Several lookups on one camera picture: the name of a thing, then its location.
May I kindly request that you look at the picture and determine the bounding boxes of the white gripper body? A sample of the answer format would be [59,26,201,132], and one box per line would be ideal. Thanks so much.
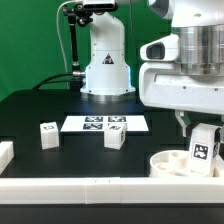
[139,34,224,115]

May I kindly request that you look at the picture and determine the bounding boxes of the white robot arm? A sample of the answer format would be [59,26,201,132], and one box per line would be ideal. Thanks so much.
[81,0,224,127]

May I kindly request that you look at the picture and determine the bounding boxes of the white tag sheet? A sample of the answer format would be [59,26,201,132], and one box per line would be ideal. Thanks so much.
[61,115,149,132]

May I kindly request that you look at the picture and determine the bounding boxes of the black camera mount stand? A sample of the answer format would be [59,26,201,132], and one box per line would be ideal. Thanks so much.
[63,3,93,92]

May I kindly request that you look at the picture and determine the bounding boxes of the white camera on stand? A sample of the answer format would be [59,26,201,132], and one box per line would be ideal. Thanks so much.
[83,0,117,11]

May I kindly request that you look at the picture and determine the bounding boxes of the white cable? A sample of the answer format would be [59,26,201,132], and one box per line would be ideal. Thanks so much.
[55,0,83,74]

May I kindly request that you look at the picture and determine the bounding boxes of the black cables on table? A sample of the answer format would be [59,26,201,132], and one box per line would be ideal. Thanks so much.
[32,72,75,91]

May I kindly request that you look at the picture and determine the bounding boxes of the white U-shaped obstacle wall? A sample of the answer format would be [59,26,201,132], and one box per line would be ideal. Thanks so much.
[0,140,224,205]

